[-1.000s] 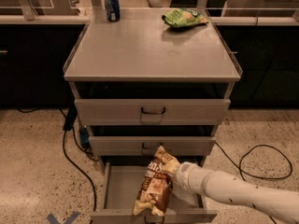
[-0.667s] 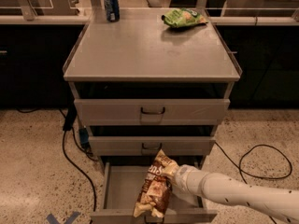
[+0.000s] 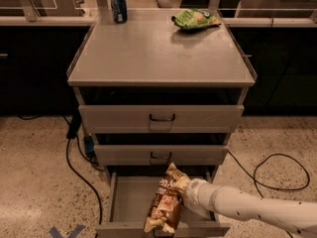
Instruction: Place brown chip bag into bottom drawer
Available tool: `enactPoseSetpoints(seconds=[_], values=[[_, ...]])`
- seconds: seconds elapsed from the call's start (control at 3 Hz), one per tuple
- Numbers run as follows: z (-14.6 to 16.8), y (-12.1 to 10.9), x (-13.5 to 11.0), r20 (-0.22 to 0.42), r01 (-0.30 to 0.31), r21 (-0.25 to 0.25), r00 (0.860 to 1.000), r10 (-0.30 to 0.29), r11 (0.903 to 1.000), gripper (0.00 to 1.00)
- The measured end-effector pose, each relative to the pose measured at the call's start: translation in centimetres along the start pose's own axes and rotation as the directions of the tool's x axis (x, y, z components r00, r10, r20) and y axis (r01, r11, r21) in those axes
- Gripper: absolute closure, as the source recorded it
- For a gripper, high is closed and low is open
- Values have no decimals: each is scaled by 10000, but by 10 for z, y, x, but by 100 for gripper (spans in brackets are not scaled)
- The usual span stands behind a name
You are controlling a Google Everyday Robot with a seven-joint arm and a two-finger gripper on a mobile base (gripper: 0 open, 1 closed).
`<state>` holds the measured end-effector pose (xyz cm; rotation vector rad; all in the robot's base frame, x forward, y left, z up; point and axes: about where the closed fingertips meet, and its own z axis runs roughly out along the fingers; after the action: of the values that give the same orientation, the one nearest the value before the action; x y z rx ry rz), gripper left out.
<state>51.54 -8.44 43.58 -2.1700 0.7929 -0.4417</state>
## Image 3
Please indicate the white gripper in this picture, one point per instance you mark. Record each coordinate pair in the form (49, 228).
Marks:
(195, 195)

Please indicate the brown chip bag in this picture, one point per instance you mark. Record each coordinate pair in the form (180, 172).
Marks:
(164, 212)

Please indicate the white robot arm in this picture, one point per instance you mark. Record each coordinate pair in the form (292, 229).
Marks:
(296, 217)

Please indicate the grey bottom drawer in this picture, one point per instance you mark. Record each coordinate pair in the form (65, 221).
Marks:
(129, 203)

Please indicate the grey drawer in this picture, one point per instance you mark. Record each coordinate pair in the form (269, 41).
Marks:
(129, 203)
(152, 155)
(160, 118)

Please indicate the grey middle drawer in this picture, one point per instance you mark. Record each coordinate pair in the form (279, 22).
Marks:
(152, 155)

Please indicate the grey drawer cabinet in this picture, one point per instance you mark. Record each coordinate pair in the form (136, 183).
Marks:
(149, 61)

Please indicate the grey top drawer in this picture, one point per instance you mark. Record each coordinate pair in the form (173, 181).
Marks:
(160, 118)

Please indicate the green chip bag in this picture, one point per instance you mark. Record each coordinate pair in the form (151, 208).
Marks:
(194, 19)

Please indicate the blue box on floor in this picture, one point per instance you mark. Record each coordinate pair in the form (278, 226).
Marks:
(88, 146)

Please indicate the black power plug block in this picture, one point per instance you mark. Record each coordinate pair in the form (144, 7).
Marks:
(74, 126)

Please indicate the blue soda can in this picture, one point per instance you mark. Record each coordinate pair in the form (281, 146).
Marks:
(119, 11)

